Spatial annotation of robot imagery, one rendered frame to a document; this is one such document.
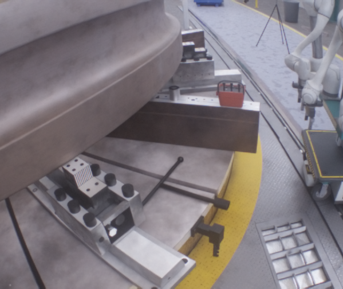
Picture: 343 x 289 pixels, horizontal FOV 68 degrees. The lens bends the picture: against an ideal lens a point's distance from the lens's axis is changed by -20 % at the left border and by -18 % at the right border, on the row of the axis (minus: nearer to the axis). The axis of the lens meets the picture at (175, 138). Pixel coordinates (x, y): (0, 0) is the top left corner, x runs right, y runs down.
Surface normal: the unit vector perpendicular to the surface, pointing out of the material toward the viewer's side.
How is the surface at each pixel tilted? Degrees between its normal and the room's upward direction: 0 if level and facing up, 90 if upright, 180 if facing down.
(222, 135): 90
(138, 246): 0
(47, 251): 0
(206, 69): 90
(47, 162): 90
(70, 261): 0
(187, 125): 90
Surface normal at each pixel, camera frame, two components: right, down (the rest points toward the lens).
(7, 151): 0.67, 0.37
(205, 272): -0.07, -0.83
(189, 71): 0.10, 0.55
